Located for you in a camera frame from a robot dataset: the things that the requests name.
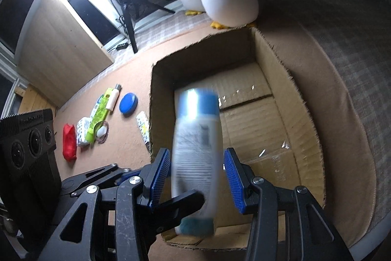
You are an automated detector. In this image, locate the small white block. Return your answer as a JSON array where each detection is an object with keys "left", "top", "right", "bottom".
[{"left": 96, "top": 126, "right": 107, "bottom": 139}]

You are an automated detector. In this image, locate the patterned tissue pack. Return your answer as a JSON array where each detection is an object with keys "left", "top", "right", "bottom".
[{"left": 76, "top": 117, "right": 92, "bottom": 148}]

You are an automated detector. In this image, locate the black tripod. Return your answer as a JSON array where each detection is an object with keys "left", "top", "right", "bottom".
[{"left": 109, "top": 0, "right": 175, "bottom": 54}]

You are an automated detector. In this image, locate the purple hair tie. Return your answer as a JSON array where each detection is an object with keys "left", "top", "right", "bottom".
[{"left": 93, "top": 120, "right": 110, "bottom": 145}]

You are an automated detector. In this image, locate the white blue sachet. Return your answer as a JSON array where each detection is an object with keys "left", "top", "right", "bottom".
[{"left": 90, "top": 94, "right": 106, "bottom": 119}]

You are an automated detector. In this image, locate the white bottle blue cap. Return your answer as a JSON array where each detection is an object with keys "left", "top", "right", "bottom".
[{"left": 171, "top": 89, "right": 223, "bottom": 238}]

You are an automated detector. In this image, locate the green tube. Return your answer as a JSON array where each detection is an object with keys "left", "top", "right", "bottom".
[{"left": 87, "top": 87, "right": 112, "bottom": 143}]

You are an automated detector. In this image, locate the blue round container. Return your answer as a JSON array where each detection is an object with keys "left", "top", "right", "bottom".
[{"left": 119, "top": 93, "right": 138, "bottom": 116}]

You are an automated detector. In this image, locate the small pink bottle grey cap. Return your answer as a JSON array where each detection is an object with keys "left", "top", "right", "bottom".
[{"left": 106, "top": 83, "right": 122, "bottom": 112}]

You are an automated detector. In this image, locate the wooden cabinet panel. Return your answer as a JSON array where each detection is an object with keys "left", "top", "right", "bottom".
[{"left": 17, "top": 0, "right": 114, "bottom": 107}]

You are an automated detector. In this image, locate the cardboard box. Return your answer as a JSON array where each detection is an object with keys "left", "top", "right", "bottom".
[{"left": 148, "top": 26, "right": 327, "bottom": 250}]

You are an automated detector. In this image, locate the black power strip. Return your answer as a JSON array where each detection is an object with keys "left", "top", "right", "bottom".
[{"left": 115, "top": 42, "right": 129, "bottom": 50}]

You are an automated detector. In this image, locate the red cloth pouch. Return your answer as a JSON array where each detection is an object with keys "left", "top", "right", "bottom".
[{"left": 62, "top": 124, "right": 77, "bottom": 162}]

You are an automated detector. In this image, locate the black camera box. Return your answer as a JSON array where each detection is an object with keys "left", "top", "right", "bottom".
[{"left": 1, "top": 109, "right": 61, "bottom": 219}]

